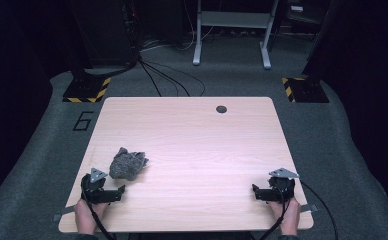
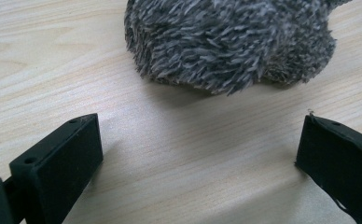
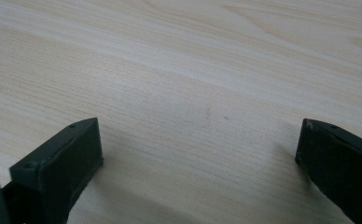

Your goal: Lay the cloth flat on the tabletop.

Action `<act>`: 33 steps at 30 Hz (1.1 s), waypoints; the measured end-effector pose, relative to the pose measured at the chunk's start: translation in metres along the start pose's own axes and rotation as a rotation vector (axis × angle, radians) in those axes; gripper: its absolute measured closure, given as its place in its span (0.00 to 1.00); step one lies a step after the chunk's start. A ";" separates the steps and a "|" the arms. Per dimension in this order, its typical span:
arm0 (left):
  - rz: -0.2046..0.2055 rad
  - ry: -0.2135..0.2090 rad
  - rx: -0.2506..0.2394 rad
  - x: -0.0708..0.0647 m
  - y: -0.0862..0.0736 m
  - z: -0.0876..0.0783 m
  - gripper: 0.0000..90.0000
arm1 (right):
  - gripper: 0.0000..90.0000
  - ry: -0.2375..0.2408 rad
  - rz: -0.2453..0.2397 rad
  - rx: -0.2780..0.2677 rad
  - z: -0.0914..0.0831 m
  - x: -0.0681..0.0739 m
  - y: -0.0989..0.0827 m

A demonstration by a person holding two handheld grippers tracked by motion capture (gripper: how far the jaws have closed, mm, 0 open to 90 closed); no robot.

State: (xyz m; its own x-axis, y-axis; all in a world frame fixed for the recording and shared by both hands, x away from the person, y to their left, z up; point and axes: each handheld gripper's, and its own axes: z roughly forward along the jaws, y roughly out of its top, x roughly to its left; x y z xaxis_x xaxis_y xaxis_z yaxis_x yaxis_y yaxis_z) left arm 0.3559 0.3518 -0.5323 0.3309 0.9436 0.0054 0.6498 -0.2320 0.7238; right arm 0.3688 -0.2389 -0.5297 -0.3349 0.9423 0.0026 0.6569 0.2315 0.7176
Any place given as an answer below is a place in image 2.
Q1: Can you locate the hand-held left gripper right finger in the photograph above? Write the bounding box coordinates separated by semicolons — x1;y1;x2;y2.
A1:
295;112;362;224

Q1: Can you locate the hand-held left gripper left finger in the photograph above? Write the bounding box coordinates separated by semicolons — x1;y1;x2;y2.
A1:
8;113;104;224

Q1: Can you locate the grey fluffy towel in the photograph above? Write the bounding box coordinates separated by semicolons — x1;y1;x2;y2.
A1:
123;0;355;96

